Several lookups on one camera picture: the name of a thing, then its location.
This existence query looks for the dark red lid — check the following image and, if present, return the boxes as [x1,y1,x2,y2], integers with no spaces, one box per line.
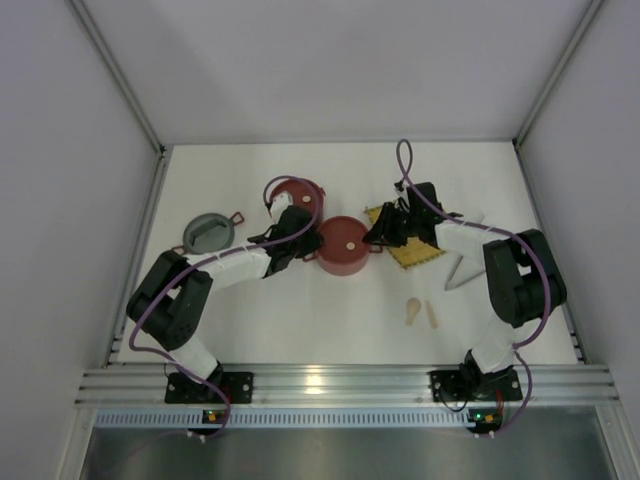
[318,216,369,266]
[272,178,326,226]

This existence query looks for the pink steel-lined pot with handles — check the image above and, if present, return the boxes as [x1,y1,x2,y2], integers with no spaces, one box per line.
[303,216,384,277]

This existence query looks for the metal tongs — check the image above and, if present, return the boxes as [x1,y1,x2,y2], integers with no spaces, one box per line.
[443,212,489,292]

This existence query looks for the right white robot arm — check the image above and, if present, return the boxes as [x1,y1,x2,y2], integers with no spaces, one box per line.
[363,181,567,400]

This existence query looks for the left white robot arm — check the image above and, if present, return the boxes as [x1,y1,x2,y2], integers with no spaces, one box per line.
[126,205,323,397]

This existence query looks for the dark red steel-lined pot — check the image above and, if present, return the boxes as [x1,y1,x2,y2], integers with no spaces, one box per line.
[269,178,329,229]

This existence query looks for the bamboo serving mat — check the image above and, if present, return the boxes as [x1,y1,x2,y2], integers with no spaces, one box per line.
[364,205,446,270]

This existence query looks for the cream small spoon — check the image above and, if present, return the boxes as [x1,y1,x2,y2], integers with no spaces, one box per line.
[405,297,422,326]

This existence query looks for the cream small stick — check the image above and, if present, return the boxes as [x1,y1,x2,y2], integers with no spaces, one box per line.
[425,300,438,329]

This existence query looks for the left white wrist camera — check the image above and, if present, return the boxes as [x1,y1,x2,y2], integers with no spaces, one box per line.
[267,192,294,224]

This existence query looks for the grey transparent lid with handles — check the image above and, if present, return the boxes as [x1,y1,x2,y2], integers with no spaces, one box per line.
[171,211,245,260]

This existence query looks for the right black base bracket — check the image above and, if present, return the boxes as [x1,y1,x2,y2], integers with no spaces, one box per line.
[429,369,469,402]

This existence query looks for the black base bracket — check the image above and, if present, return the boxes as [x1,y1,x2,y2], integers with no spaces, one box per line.
[164,372,254,404]
[429,369,469,402]

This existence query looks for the left black base bracket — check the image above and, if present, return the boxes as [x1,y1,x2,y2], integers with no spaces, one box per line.
[164,372,254,404]

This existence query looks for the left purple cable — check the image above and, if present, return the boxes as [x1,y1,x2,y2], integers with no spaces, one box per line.
[128,174,324,441]

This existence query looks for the aluminium mounting rail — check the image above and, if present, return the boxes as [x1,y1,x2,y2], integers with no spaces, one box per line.
[74,364,619,431]

